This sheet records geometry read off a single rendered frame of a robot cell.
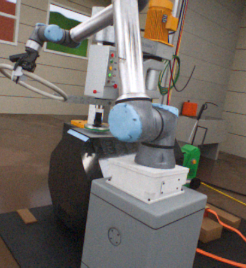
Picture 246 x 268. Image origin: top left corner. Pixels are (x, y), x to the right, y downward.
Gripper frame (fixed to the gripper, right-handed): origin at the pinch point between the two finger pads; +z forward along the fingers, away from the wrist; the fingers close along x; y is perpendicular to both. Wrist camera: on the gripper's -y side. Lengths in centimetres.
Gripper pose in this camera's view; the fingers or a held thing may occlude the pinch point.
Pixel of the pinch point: (14, 79)
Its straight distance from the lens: 178.5
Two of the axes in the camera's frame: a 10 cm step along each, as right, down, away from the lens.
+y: 9.2, 3.6, -1.4
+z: -3.8, 9.2, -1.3
